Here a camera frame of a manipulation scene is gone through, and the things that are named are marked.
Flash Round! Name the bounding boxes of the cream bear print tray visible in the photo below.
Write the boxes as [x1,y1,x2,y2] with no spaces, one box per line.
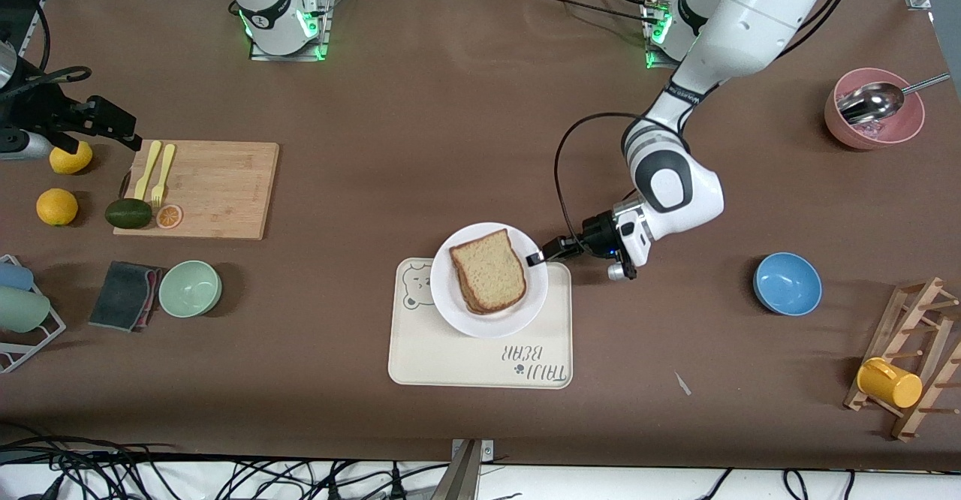
[387,258,574,390]

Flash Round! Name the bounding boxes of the white round plate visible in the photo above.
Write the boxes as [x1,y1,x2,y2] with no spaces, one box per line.
[430,222,550,339]

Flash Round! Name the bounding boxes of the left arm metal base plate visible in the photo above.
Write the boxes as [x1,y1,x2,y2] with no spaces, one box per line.
[644,0,699,71]

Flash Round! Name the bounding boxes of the yellow plastic fork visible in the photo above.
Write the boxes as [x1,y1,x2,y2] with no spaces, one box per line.
[151,144,176,208]

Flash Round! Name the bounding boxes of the blue cup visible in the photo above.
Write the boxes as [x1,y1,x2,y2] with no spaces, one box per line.
[0,262,35,291]

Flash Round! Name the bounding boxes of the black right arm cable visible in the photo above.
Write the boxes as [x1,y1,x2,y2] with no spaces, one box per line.
[0,66,92,103]

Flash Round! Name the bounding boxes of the yellow mug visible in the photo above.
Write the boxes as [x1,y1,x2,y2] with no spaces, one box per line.
[857,357,923,409]

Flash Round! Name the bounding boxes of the black cable tangle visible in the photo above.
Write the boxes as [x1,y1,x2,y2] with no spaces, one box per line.
[0,425,451,500]

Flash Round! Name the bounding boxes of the wooden mug rack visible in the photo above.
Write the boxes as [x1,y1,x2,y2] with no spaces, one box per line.
[843,277,961,442]

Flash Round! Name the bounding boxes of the thin black cable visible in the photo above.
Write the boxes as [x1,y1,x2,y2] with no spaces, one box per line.
[526,0,661,26]

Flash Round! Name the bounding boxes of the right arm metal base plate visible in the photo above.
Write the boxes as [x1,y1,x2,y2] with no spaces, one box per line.
[249,0,335,62]

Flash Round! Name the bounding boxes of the wooden cutting board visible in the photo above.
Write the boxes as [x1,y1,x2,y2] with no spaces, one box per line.
[113,142,280,241]

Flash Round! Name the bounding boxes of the white wire cup rack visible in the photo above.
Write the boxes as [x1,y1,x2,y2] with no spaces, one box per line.
[0,255,67,374]

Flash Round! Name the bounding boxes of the plain toast bread slice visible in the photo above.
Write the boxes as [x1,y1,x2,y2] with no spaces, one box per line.
[449,229,528,313]

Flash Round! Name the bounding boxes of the yellow lemon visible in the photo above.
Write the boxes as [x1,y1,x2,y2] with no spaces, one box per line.
[50,140,94,175]
[36,188,79,227]

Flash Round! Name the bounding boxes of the grey sponge cloth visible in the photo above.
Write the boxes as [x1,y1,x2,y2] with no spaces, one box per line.
[89,261,162,333]

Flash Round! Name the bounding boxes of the aluminium camera post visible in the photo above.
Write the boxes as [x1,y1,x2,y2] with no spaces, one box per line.
[428,438,496,500]

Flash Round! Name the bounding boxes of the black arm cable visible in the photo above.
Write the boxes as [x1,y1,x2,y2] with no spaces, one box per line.
[554,113,654,244]
[0,66,92,103]

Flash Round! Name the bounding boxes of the dark green avocado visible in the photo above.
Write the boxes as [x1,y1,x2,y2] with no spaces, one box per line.
[105,198,153,230]

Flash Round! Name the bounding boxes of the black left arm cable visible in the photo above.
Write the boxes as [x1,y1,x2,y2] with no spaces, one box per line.
[554,113,654,244]

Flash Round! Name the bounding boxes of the pale green bowl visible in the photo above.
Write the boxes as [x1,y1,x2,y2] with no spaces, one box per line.
[158,261,223,318]

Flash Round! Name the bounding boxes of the pale green cup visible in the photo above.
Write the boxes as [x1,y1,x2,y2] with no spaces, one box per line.
[0,288,52,333]

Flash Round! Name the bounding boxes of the yellow plastic knife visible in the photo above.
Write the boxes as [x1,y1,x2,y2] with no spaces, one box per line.
[134,140,163,202]

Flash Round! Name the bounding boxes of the pink bowl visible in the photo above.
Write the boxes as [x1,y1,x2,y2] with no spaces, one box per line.
[824,68,926,150]

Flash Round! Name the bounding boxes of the metal ladle spoon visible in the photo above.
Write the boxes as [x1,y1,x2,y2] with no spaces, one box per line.
[837,74,951,125]

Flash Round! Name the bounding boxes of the blue bowl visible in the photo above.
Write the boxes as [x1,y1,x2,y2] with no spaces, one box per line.
[753,252,823,316]

